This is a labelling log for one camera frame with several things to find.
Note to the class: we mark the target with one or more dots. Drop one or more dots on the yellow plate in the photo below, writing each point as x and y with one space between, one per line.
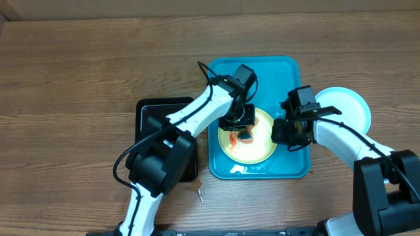
254 150

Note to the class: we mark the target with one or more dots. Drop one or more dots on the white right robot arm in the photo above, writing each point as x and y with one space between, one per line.
385 182

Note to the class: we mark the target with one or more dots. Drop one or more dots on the black water tray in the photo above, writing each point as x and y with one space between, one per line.
161 107

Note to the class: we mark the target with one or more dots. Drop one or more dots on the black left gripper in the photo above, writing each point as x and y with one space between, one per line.
249 117

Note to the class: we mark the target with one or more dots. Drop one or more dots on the teal plastic serving tray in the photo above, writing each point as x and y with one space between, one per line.
277 75

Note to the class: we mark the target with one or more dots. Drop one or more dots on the light blue plate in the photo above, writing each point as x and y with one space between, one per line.
350 103

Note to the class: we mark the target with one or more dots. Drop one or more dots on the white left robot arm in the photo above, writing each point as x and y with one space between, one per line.
155 163

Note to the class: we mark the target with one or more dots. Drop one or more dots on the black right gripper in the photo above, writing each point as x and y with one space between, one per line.
283 138

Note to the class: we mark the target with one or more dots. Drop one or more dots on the teal orange sponge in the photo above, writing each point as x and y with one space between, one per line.
246 136

